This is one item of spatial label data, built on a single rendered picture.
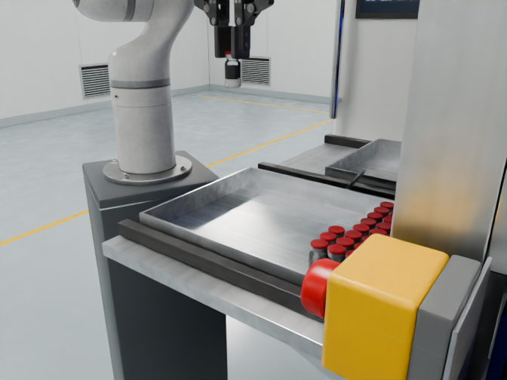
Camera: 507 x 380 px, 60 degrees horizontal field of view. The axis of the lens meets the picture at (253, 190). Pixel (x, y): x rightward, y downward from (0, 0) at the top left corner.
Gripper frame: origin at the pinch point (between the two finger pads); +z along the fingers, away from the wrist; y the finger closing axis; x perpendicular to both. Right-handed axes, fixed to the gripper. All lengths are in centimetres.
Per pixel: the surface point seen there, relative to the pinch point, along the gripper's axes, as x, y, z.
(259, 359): -57, 35, 114
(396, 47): -83, 7, 5
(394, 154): -48, -7, 26
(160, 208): 7.8, 7.6, 23.2
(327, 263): 23.1, -27.1, 12.6
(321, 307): 25.0, -27.9, 14.7
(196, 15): -511, 493, -5
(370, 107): -82, 13, 23
